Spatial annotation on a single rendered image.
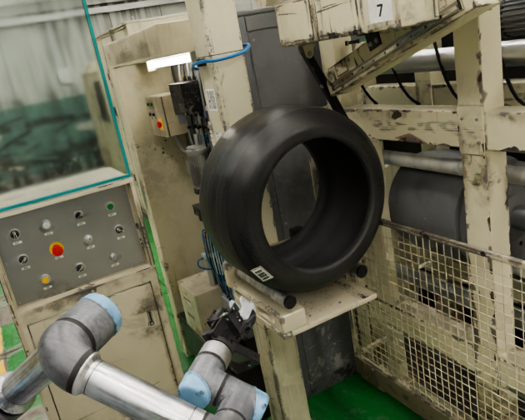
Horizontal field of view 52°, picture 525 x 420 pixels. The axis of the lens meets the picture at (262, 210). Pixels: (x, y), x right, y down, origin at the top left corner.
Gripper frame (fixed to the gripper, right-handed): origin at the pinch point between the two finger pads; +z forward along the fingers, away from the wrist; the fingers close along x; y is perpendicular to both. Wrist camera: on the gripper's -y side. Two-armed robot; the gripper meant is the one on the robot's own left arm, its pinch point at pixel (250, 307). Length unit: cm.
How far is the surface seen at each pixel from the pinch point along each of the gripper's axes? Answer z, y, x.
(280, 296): 19.4, -9.9, 3.2
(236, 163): 19.7, 33.2, -8.9
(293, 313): 17.9, -16.3, 1.6
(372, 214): 43, -5, -27
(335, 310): 29.3, -26.3, -5.0
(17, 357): 90, -27, 254
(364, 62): 65, 35, -42
